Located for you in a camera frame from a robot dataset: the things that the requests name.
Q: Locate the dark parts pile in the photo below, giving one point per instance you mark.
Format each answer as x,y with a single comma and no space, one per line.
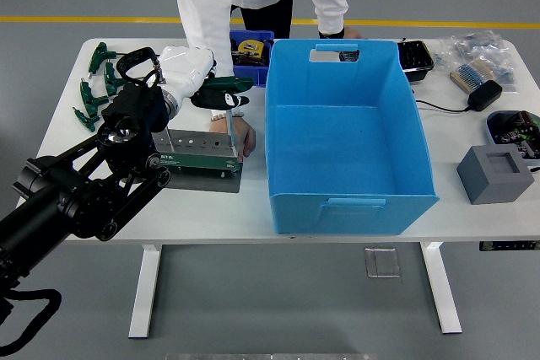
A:
251,60

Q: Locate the grey cube with recess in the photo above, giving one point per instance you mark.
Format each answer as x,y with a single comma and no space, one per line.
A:
493,183

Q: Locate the yellow floor tape line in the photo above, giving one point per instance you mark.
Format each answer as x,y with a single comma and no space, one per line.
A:
422,23

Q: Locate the white table leg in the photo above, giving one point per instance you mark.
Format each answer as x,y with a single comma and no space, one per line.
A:
145,292
441,292

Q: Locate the yellow tape measure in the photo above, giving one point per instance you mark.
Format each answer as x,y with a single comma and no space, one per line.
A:
249,46

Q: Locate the metal floor socket plate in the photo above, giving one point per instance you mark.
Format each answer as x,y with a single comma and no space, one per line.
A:
381,263

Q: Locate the large light blue foam box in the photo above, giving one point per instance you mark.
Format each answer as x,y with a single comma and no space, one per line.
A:
337,145

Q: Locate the black wrist watch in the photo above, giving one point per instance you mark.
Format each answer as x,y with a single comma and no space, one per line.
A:
331,34

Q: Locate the person's right forearm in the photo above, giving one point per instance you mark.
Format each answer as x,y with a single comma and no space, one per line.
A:
211,52

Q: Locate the clear bags of resistors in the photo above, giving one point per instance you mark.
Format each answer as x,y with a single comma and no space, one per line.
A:
476,46

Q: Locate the black plastic tray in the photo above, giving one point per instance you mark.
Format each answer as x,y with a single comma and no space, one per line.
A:
415,58

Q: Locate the person's right hand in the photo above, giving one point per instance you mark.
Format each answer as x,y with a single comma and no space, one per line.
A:
244,132

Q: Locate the small black block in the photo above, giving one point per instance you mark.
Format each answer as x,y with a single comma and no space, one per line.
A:
348,56

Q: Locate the person's left hand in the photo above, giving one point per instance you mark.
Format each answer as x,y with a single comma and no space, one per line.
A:
353,33

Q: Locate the dark blue plastic bin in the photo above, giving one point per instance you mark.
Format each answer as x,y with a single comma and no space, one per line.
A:
253,75

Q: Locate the black table control panel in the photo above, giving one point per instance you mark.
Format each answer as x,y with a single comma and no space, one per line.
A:
506,246

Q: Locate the black power adapter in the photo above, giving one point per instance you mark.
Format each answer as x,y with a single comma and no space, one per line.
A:
485,96

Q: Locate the person's left forearm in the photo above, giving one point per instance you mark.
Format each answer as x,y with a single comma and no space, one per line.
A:
333,6

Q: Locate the resistor strip bundle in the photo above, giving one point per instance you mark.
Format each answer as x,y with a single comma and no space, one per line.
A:
470,73

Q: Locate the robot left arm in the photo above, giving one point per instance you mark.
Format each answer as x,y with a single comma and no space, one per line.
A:
84,191

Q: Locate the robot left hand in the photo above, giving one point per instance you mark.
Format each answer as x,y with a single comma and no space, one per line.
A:
185,67

